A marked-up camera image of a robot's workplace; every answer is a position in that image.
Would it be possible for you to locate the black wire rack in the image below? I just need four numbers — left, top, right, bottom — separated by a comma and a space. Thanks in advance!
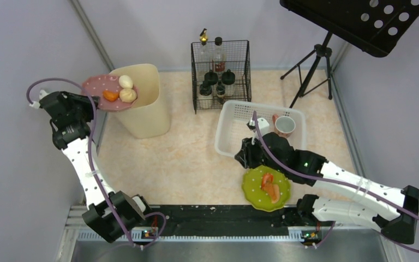
190, 40, 252, 112

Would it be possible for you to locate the green polka dot plate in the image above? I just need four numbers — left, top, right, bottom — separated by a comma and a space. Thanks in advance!
241, 166, 291, 212

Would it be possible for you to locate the white egg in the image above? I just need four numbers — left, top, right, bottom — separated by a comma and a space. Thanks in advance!
118, 75, 134, 89

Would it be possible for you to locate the clear bottle gold spout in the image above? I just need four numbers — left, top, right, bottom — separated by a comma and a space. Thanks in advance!
198, 28, 211, 75

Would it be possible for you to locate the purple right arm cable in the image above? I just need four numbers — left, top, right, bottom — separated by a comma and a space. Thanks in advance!
252, 110, 419, 255

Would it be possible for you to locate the pink floral mug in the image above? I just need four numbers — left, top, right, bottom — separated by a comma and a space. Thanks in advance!
272, 114, 296, 138

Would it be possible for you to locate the small black pepper grinder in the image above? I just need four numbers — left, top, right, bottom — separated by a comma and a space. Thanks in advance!
216, 83, 226, 104

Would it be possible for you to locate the beige steamed bun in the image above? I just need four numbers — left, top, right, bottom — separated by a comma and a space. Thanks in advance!
119, 88, 137, 103

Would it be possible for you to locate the glass jar black lid front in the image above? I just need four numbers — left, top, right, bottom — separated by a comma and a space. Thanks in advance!
222, 69, 236, 96

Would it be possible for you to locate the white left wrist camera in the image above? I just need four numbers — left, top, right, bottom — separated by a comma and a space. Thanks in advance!
29, 89, 49, 109

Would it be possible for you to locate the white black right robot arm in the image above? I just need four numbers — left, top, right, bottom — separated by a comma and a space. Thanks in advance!
234, 132, 419, 245

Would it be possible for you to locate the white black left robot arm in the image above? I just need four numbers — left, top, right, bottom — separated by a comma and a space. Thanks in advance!
39, 90, 151, 243

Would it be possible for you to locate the black music stand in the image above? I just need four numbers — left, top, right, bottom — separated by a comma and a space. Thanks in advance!
279, 0, 419, 97

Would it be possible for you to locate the pink polka dot plate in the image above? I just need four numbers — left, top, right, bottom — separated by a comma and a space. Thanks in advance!
82, 74, 138, 112

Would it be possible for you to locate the sauce bottle red label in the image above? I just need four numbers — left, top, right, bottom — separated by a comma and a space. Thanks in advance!
211, 37, 226, 76

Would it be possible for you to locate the white perforated plastic basket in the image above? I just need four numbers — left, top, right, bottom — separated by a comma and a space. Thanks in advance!
214, 100, 307, 158

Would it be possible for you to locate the glass jar black lid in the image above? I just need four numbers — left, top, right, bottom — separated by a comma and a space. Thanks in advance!
203, 70, 219, 86
222, 69, 236, 96

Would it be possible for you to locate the orange salmon slice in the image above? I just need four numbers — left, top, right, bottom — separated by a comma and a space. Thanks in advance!
261, 173, 280, 204

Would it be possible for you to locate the beige plastic waste bin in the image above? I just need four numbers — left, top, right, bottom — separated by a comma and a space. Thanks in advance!
110, 63, 171, 139

